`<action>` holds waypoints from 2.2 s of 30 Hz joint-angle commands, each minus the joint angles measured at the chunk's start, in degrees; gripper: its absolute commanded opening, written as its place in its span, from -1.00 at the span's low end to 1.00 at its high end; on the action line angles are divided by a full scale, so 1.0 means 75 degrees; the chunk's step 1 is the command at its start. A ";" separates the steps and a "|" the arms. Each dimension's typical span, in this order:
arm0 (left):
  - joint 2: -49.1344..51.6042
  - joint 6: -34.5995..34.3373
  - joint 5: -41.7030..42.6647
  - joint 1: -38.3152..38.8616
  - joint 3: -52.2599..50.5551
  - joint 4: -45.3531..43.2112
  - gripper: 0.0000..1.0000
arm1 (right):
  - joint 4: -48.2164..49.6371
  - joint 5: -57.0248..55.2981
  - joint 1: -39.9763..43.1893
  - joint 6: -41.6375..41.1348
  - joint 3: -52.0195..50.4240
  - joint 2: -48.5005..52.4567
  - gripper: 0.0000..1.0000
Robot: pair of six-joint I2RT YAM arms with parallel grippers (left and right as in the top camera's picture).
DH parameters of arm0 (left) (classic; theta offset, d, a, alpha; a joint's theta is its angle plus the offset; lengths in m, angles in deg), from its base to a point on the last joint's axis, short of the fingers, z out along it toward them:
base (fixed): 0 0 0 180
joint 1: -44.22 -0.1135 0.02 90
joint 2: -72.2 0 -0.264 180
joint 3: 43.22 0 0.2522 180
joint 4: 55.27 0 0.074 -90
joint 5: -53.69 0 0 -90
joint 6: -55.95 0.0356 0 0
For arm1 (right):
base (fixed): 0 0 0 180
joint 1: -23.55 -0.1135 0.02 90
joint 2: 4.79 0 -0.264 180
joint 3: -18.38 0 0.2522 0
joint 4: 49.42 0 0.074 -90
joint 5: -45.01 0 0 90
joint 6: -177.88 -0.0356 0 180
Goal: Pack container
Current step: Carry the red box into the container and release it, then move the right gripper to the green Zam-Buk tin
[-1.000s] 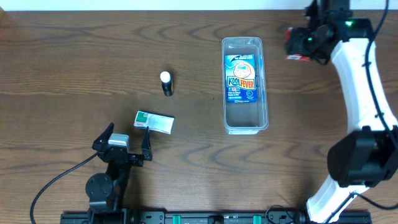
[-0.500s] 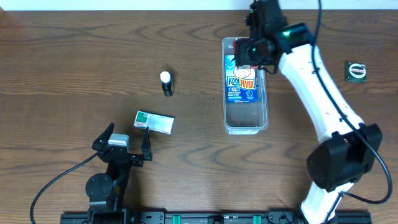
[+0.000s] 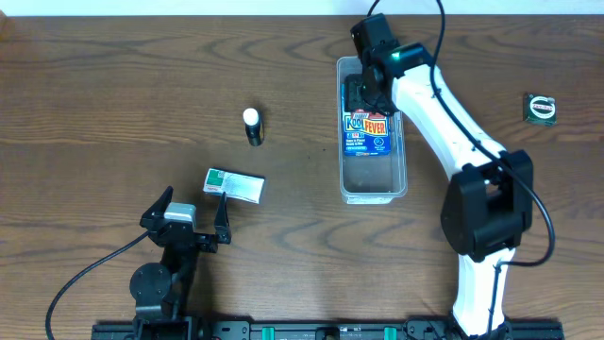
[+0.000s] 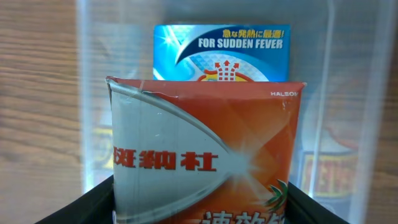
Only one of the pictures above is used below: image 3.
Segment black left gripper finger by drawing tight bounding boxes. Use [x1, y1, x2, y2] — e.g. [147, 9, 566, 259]
[214, 193, 231, 245]
[140, 186, 174, 227]

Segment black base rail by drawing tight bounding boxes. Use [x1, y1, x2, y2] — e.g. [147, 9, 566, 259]
[92, 318, 565, 340]

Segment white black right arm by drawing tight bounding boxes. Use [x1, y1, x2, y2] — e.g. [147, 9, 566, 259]
[339, 14, 533, 339]

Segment clear plastic container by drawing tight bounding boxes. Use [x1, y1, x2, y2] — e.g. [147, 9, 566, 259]
[336, 57, 407, 204]

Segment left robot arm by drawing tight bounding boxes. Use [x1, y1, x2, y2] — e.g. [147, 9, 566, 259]
[129, 186, 218, 340]

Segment blue Kool Fever box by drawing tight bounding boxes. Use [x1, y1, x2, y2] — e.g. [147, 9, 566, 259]
[341, 79, 392, 157]

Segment green round tin box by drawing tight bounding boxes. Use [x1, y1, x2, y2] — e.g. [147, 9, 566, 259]
[523, 93, 557, 127]

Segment dark bottle white cap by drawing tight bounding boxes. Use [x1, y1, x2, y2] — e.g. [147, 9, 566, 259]
[243, 108, 263, 146]

